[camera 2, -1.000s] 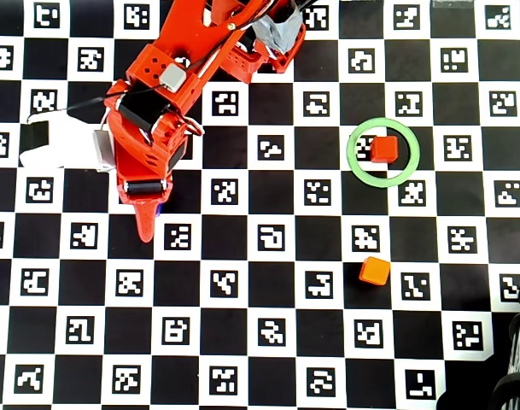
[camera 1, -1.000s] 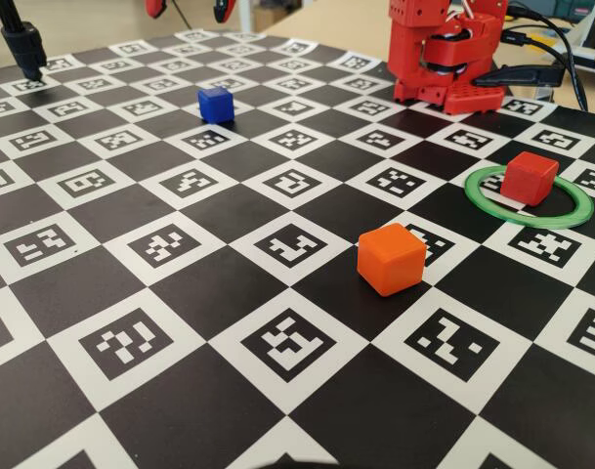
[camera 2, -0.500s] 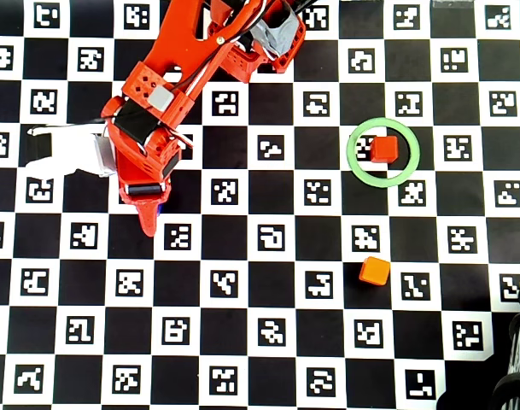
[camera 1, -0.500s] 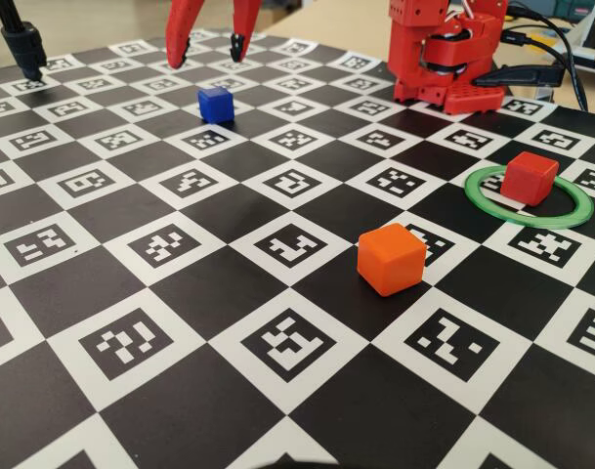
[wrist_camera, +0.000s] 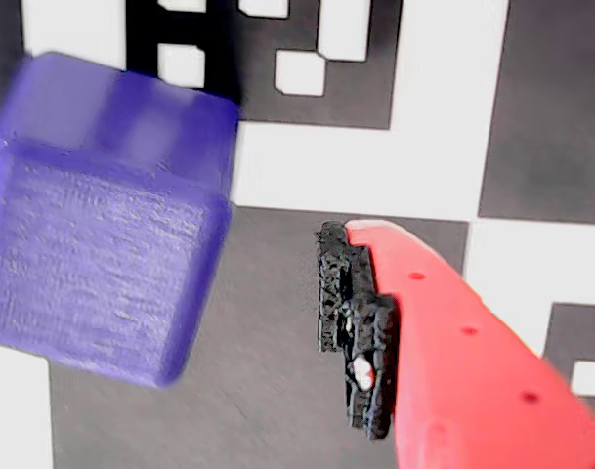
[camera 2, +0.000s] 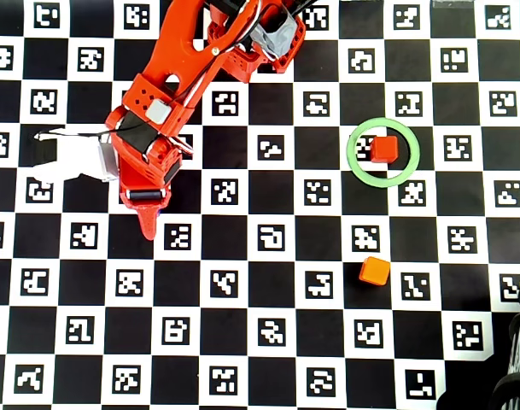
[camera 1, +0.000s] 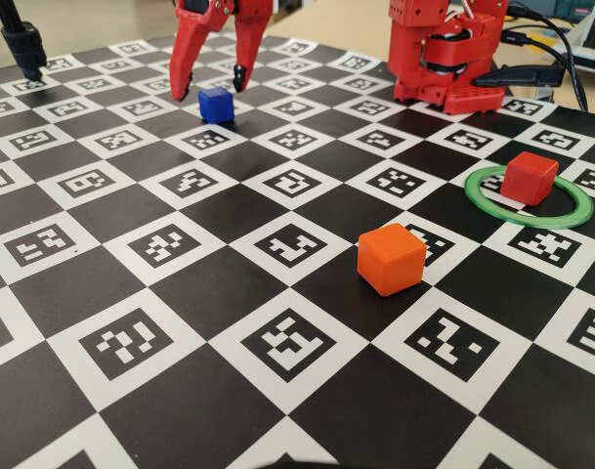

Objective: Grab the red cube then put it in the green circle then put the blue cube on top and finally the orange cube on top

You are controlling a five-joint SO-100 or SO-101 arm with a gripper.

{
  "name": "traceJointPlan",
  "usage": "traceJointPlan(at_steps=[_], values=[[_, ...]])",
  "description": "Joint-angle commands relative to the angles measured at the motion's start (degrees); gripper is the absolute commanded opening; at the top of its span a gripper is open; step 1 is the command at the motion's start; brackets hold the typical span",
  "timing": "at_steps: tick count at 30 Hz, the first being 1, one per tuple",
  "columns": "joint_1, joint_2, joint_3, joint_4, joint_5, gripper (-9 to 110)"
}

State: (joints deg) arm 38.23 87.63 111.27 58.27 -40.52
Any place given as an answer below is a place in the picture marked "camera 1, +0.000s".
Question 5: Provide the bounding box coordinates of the black plug with cable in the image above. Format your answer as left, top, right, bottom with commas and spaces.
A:
501, 30, 572, 64

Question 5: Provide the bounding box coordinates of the thick black cable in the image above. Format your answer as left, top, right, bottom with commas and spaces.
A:
506, 0, 591, 112

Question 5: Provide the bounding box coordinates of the green ring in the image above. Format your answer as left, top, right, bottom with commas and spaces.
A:
463, 164, 595, 231

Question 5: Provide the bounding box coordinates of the orange cube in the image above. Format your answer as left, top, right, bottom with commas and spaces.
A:
357, 223, 428, 298

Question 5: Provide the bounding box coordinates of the red cube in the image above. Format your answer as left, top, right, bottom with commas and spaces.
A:
500, 150, 561, 207

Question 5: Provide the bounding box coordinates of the black tripod leg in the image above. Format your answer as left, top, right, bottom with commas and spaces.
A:
0, 0, 48, 82

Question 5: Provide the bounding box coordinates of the black white marker checkerboard mat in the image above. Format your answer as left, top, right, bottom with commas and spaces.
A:
0, 26, 595, 469

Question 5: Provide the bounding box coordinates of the blue cube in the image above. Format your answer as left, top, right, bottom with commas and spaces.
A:
197, 86, 235, 125

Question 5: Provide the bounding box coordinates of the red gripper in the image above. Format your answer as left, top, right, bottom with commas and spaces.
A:
172, 0, 275, 103

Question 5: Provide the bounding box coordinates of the black table clamp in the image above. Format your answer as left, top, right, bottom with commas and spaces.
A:
472, 65, 565, 90

